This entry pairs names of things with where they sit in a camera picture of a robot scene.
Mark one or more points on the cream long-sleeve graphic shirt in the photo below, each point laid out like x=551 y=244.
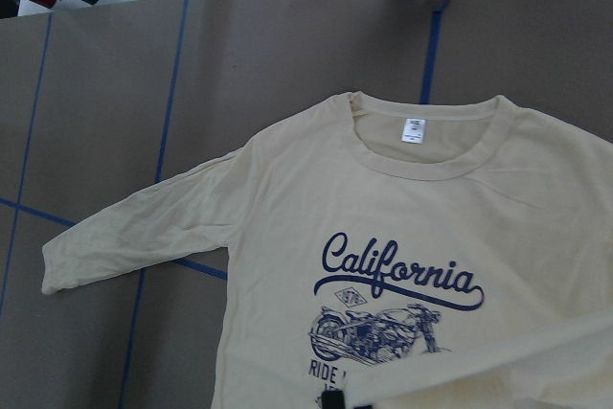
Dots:
x=411 y=256

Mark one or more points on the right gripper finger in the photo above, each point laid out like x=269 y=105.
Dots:
x=333 y=397

